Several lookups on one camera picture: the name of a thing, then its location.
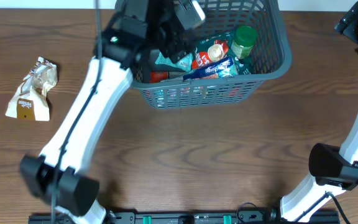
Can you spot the green lid seasoning jar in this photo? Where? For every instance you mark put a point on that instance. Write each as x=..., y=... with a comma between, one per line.
x=243, y=41

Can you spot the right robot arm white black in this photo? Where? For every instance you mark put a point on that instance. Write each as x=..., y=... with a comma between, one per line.
x=332, y=170

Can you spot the light green packet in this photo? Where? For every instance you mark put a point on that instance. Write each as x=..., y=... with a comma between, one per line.
x=183, y=64

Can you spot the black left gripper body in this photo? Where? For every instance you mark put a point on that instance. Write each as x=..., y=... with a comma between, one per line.
x=175, y=47

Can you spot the beige paper snack bag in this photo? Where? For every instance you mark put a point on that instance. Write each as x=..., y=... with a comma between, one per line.
x=30, y=99

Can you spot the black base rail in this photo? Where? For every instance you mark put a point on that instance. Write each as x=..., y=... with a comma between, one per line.
x=244, y=216

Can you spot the orange snack bar packet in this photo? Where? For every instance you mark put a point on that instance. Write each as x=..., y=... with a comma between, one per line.
x=174, y=78

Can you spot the grey plastic basket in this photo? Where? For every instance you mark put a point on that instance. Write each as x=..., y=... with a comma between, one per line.
x=271, y=57

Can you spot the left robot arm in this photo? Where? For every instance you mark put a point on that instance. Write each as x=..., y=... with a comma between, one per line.
x=57, y=175

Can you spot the colourful tissue pack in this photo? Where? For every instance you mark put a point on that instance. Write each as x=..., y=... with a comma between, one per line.
x=225, y=67

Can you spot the green Nescafe coffee pouch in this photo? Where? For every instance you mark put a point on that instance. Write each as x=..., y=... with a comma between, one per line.
x=216, y=47

